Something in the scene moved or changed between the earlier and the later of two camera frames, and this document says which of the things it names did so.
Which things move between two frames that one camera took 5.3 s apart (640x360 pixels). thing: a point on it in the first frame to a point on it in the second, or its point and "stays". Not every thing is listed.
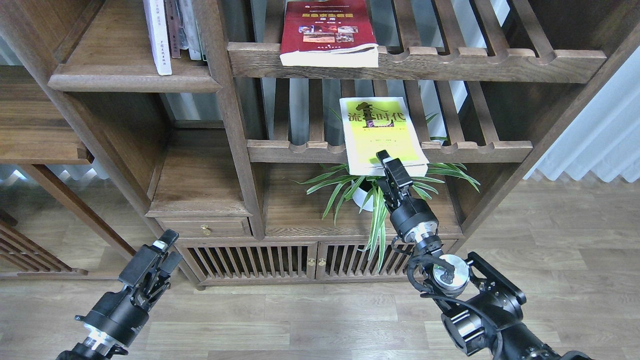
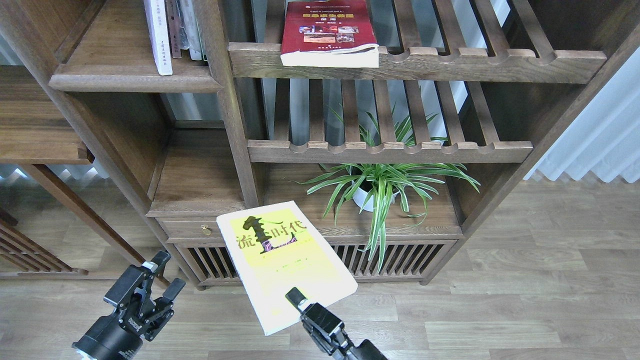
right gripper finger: [384, 156] to [294, 296]
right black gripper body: [412, 218] to [328, 329]
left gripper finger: [168, 238] to [161, 258]
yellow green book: [374, 124] to [275, 247]
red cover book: [328, 33] stays
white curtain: [605, 139] stays
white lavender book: [157, 24] stays
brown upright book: [173, 18] stays
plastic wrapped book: [183, 43] stays
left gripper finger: [171, 262] to [174, 289]
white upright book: [190, 29] stays
